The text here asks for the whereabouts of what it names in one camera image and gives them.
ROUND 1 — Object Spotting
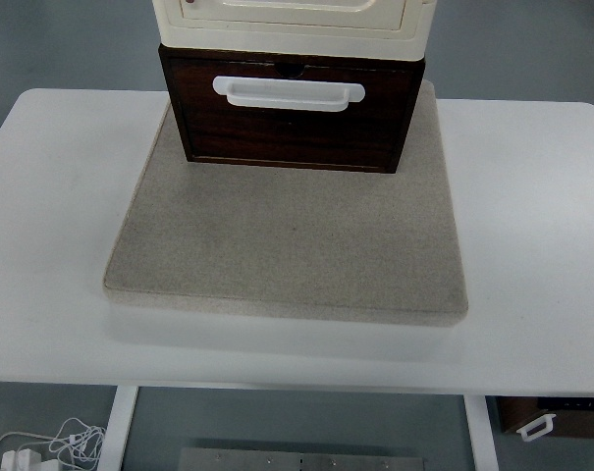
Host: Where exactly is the brown wooden box on floor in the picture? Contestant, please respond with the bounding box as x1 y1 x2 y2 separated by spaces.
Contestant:
496 396 594 439

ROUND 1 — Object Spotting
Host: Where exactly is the white table leg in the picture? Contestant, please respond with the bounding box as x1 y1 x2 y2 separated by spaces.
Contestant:
96 386 139 471
463 394 499 471

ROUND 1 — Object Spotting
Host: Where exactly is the white handle on box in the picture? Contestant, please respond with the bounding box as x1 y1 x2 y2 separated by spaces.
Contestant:
516 413 557 443

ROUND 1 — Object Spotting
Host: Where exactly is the beige square cushion pad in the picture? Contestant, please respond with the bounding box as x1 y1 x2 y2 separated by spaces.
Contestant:
103 81 468 326

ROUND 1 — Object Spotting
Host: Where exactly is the white table leg left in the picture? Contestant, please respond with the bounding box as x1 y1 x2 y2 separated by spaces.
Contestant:
96 386 139 471

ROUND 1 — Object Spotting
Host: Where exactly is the white power adapter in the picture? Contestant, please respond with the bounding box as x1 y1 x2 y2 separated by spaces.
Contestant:
0 448 42 471

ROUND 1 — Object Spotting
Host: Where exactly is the white table leg right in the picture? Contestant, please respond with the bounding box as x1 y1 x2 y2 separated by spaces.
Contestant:
463 394 499 471

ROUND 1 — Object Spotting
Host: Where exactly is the white cable on floor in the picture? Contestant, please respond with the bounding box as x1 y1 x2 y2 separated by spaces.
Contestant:
0 417 108 471

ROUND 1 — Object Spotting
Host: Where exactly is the white drawer handle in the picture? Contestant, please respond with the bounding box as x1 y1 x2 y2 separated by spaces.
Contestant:
212 76 366 112

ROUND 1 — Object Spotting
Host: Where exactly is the dark wooden cabinet base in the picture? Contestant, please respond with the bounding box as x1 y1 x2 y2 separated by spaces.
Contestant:
157 43 426 175

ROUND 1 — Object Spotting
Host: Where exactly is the cream upper cabinet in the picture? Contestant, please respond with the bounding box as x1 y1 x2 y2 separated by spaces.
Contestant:
153 1 437 61

